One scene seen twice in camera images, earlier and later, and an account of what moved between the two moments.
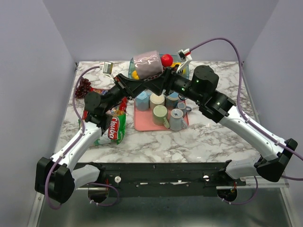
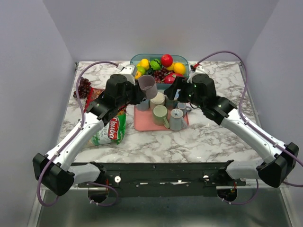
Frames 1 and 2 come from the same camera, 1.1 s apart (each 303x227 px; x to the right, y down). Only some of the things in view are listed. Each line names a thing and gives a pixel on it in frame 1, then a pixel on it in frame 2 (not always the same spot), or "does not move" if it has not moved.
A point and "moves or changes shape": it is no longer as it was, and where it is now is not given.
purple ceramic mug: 148,64 moves or changes shape
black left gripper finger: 133,87 → 135,95
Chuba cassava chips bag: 114,131 does not move
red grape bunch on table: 83,88 does not move
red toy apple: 166,60 does not move
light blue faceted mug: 142,101 does not move
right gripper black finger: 161,83 → 178,91
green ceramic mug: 160,113 does not move
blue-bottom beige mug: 171,100 does not move
